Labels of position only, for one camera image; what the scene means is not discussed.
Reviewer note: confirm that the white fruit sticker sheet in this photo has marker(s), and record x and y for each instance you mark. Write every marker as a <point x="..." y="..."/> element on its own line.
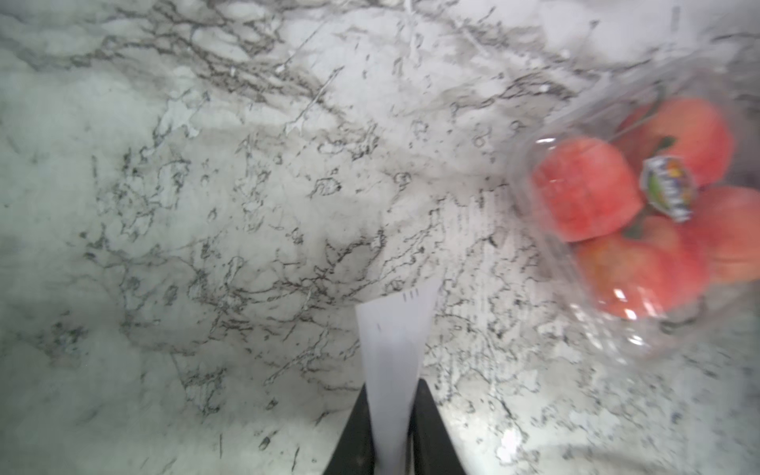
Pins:
<point x="393" y="331"/>

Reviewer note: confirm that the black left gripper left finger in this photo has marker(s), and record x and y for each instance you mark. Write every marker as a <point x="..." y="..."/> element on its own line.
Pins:
<point x="354" y="454"/>

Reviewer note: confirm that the round fruit sticker on box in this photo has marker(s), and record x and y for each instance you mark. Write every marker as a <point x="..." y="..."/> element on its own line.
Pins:
<point x="669" y="187"/>

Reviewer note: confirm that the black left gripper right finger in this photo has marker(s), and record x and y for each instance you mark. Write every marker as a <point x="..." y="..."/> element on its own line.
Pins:
<point x="433" y="450"/>

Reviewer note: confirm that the clear box of strawberries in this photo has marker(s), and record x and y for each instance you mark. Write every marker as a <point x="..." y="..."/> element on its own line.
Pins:
<point x="640" y="285"/>

